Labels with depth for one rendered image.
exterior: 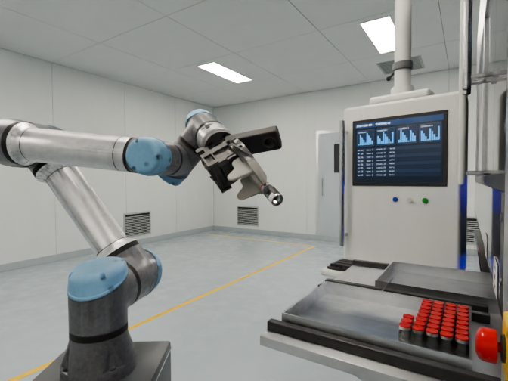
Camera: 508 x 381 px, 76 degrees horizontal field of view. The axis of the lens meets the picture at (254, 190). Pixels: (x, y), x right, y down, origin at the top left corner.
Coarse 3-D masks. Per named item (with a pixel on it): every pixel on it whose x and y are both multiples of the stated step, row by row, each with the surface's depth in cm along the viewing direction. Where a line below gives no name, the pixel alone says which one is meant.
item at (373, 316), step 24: (336, 288) 90; (360, 288) 86; (288, 312) 72; (312, 312) 78; (336, 312) 78; (360, 312) 78; (384, 312) 78; (408, 312) 78; (360, 336) 61; (384, 336) 66; (432, 360) 54; (456, 360) 52
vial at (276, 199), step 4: (268, 184) 55; (264, 188) 55; (264, 192) 54; (268, 192) 53; (268, 196) 53; (272, 196) 52; (276, 196) 52; (280, 196) 52; (272, 200) 52; (276, 200) 52; (280, 200) 53; (272, 204) 53; (276, 204) 53
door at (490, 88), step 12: (492, 0) 96; (492, 12) 95; (492, 24) 94; (492, 36) 94; (492, 48) 93; (492, 60) 92; (492, 84) 91; (492, 96) 90; (492, 108) 89; (492, 120) 89; (492, 132) 88; (492, 144) 87; (492, 156) 87; (492, 168) 86
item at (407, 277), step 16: (384, 272) 101; (400, 272) 111; (416, 272) 109; (432, 272) 107; (448, 272) 104; (464, 272) 102; (480, 272) 100; (400, 288) 88; (416, 288) 86; (432, 288) 95; (448, 288) 95; (464, 288) 95; (480, 288) 95; (496, 304) 77
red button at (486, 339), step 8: (480, 328) 41; (488, 328) 40; (480, 336) 40; (488, 336) 39; (496, 336) 39; (480, 344) 39; (488, 344) 39; (496, 344) 38; (480, 352) 39; (488, 352) 39; (496, 352) 38; (488, 360) 39; (496, 360) 38
